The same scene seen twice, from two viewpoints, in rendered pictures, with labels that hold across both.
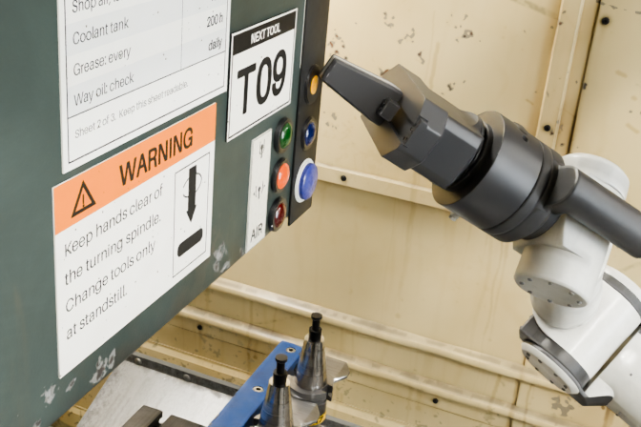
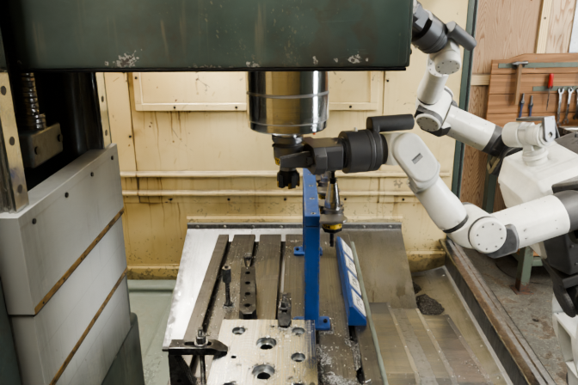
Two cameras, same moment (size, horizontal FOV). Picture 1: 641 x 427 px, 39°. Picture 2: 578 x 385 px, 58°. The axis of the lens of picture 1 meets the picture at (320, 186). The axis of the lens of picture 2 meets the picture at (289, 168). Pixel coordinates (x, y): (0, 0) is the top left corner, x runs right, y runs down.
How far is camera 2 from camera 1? 83 cm
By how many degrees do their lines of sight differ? 19
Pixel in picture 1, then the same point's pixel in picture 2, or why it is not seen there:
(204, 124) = not seen: outside the picture
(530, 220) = (443, 39)
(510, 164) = (436, 21)
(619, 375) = (451, 118)
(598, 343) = (443, 107)
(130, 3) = not seen: outside the picture
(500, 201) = (435, 33)
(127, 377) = (194, 235)
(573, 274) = (456, 57)
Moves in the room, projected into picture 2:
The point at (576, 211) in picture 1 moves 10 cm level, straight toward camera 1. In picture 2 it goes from (456, 33) to (471, 35)
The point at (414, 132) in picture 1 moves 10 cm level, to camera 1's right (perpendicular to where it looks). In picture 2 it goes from (417, 8) to (453, 8)
